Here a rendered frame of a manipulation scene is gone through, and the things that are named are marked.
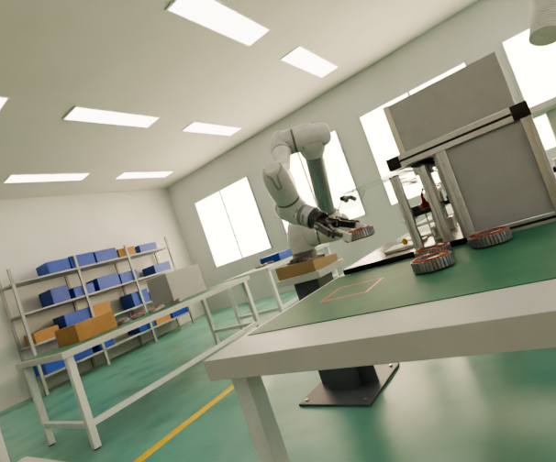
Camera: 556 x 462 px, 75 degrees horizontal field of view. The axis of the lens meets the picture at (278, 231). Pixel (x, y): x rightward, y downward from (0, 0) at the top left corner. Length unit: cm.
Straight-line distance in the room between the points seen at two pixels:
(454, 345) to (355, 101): 633
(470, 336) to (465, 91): 101
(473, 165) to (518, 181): 14
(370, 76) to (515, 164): 559
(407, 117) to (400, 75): 516
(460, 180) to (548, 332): 82
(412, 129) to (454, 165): 23
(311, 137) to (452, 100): 73
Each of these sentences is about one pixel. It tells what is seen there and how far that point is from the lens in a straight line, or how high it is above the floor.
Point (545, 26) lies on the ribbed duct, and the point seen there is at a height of 160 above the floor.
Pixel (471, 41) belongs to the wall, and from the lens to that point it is 656.
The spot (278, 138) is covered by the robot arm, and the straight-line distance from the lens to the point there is 194.
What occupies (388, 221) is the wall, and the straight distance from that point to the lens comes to 660.
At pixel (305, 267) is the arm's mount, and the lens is 214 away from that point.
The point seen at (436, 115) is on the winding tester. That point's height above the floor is 121.
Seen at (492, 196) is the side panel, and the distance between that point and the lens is 136.
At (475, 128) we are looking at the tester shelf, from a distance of 135.
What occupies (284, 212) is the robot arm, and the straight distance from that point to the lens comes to 147.
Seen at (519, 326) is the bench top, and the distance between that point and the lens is 62.
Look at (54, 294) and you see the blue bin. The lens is 711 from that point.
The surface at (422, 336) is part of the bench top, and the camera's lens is 65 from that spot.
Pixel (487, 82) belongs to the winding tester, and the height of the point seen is 123.
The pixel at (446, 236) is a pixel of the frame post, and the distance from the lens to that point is 140.
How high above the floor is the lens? 95
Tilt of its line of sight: 2 degrees up
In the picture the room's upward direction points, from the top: 19 degrees counter-clockwise
